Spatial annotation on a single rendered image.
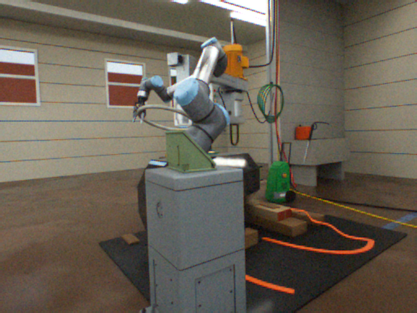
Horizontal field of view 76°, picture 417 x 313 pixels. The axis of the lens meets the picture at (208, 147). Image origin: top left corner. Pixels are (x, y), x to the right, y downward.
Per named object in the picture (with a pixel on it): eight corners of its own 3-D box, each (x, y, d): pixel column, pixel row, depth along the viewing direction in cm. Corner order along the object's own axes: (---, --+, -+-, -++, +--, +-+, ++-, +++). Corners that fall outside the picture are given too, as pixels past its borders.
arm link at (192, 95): (211, 115, 138) (229, 50, 190) (190, 88, 129) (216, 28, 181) (187, 125, 145) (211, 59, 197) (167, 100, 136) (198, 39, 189)
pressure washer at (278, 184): (281, 196, 429) (280, 142, 425) (296, 201, 397) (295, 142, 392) (262, 199, 417) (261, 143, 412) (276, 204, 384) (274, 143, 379)
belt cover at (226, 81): (230, 96, 351) (230, 83, 350) (248, 94, 339) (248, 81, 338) (189, 86, 268) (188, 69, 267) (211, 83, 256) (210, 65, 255)
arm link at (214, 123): (217, 145, 147) (236, 122, 152) (200, 122, 138) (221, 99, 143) (202, 141, 159) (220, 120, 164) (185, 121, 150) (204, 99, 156)
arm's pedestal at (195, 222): (261, 325, 144) (257, 169, 140) (178, 374, 117) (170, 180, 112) (208, 284, 186) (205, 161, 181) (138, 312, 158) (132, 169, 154)
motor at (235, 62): (227, 83, 349) (226, 51, 346) (250, 80, 333) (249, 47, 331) (217, 80, 324) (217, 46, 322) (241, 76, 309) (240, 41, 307)
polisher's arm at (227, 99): (230, 132, 347) (229, 94, 344) (247, 132, 335) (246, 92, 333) (200, 134, 283) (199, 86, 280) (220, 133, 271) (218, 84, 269)
